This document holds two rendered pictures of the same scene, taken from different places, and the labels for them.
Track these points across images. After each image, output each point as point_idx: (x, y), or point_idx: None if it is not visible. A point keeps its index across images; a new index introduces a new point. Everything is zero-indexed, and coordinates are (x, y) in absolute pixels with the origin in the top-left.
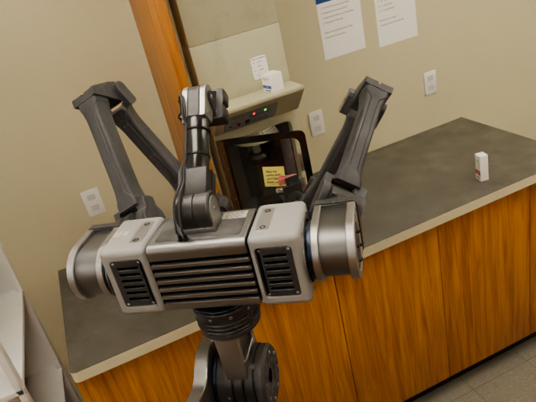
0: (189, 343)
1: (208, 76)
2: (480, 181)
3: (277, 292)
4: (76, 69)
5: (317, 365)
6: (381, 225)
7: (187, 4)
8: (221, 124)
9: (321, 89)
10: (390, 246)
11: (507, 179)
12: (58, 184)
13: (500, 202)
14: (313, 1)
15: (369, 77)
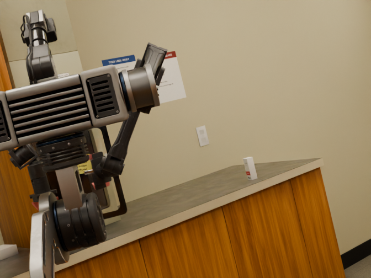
0: None
1: (24, 84)
2: (251, 180)
3: (103, 113)
4: None
5: None
6: (176, 209)
7: (8, 30)
8: (52, 40)
9: (113, 134)
10: (185, 219)
11: (271, 175)
12: None
13: (270, 193)
14: (101, 64)
15: (150, 43)
